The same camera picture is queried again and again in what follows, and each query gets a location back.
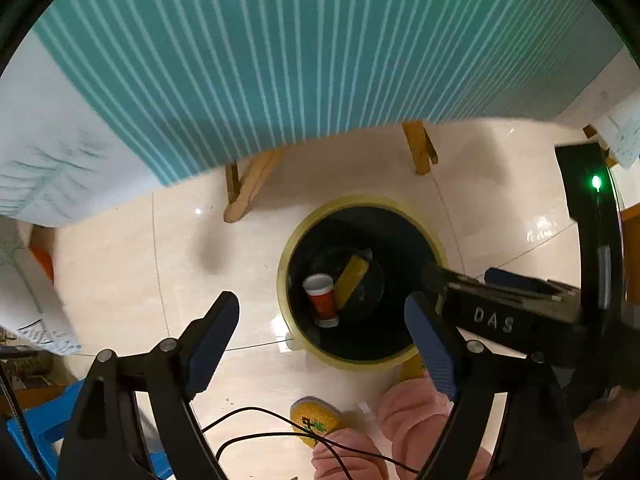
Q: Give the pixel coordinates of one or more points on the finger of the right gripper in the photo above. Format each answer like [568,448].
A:
[437,279]
[503,278]

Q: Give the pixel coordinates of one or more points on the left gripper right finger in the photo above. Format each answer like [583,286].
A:
[441,347]

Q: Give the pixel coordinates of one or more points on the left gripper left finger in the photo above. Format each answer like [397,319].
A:
[204,341]

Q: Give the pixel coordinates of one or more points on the red paper cup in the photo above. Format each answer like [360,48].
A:
[320,290]

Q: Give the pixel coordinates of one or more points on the yellow white carton box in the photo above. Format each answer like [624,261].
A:
[349,280]

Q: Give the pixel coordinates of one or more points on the yellow rim trash bin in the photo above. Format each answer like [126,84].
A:
[371,333]

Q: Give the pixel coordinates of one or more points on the right yellow slipper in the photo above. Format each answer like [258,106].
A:
[414,368]

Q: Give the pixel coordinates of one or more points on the yellow slipper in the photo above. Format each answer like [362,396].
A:
[414,368]
[310,415]

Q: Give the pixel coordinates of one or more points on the wooden table leg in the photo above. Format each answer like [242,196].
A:
[421,147]
[243,188]

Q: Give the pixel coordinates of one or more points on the left yellow slipper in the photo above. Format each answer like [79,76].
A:
[310,415]

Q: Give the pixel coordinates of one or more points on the blue plastic stool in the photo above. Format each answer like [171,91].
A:
[47,424]

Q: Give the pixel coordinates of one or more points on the leaf print teal tablecloth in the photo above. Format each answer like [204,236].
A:
[104,100]

